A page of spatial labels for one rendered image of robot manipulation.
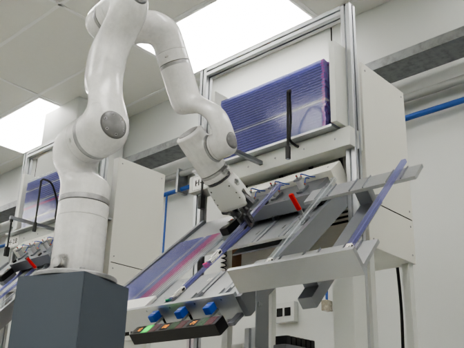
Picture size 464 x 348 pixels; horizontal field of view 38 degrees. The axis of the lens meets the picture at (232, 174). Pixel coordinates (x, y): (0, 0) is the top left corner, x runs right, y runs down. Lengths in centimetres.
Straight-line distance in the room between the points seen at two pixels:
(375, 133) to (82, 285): 142
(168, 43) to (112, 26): 20
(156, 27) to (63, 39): 312
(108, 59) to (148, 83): 367
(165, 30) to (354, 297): 89
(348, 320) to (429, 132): 242
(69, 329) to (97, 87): 60
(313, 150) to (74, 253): 110
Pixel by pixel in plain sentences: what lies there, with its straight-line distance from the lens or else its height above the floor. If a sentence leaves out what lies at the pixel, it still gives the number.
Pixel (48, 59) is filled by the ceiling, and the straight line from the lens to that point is 529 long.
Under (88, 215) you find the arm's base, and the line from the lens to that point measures 158.
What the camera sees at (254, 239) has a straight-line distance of 219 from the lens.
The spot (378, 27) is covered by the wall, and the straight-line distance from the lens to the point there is 447.
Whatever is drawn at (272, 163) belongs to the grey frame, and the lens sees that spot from 248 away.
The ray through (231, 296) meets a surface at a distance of 178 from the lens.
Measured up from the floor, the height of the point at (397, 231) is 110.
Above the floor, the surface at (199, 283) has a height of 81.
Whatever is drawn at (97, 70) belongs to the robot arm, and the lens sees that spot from 175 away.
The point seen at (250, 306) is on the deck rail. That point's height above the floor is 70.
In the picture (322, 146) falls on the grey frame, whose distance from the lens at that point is 236.
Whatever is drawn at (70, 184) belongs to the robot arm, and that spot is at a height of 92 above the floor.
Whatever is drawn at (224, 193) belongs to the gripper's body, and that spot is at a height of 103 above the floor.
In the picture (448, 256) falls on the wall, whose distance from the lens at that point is 369.
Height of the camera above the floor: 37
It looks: 22 degrees up
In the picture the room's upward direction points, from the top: 2 degrees clockwise
